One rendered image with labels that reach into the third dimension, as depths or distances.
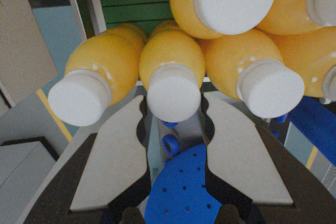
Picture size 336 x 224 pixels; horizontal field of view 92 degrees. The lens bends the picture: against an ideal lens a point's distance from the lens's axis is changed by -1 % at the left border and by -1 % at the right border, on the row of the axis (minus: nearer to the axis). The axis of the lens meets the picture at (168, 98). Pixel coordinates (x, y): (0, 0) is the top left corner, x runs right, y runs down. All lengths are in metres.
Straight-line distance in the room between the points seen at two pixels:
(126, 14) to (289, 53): 0.24
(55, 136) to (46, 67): 1.79
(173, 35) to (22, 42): 0.15
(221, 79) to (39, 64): 0.20
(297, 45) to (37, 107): 1.84
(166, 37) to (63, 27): 1.27
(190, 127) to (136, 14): 0.24
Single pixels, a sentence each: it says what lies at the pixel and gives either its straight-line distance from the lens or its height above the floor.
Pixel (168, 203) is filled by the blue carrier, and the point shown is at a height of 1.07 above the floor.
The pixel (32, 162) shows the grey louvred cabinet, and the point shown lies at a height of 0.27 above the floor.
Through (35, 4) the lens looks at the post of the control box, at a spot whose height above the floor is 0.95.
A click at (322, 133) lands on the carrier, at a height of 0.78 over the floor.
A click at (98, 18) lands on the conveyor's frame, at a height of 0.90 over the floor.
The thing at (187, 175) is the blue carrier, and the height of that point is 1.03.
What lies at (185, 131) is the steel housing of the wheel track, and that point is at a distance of 0.37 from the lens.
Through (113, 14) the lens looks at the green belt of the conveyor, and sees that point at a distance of 0.32.
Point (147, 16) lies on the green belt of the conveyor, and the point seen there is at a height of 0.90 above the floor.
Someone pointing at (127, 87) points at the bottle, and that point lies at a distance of 0.16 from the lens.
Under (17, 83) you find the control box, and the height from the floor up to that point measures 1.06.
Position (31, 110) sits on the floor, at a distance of 1.92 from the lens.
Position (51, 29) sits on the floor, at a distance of 1.46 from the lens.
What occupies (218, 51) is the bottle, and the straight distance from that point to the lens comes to 0.17.
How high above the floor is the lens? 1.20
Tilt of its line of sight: 59 degrees down
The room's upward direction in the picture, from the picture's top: 180 degrees counter-clockwise
